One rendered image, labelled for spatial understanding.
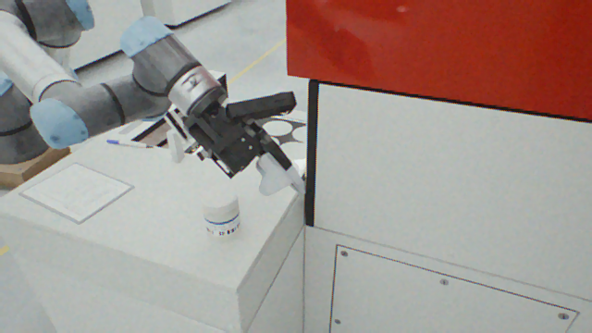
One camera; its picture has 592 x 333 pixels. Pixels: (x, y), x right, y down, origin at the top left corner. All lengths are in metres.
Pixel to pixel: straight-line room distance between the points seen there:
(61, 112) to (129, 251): 0.31
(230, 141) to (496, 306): 0.78
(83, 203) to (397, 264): 0.75
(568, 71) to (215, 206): 0.64
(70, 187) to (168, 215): 0.27
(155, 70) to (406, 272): 0.76
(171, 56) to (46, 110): 0.19
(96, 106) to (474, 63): 0.62
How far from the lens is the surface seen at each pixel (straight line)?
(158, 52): 0.64
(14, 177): 1.41
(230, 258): 0.79
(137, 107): 0.71
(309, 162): 0.93
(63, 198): 1.05
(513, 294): 1.09
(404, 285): 1.11
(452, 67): 0.78
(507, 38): 0.76
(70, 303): 1.20
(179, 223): 0.89
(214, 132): 0.62
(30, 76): 0.78
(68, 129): 0.68
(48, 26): 1.03
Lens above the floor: 1.54
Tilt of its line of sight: 35 degrees down
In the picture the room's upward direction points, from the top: straight up
